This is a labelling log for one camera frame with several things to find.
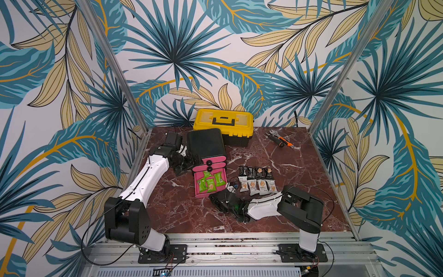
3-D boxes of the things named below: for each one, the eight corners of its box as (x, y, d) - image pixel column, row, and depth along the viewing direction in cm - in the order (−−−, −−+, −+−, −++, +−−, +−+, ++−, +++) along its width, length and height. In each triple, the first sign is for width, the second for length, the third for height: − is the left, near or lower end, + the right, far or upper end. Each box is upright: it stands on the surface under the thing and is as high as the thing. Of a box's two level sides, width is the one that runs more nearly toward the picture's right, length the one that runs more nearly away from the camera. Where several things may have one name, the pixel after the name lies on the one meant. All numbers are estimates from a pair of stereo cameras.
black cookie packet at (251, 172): (247, 178, 99) (247, 176, 97) (247, 168, 103) (248, 166, 101) (255, 179, 99) (256, 177, 96) (255, 169, 103) (256, 167, 101)
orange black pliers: (287, 152, 111) (288, 150, 109) (265, 135, 120) (265, 132, 118) (293, 147, 113) (294, 145, 112) (271, 130, 123) (272, 128, 121)
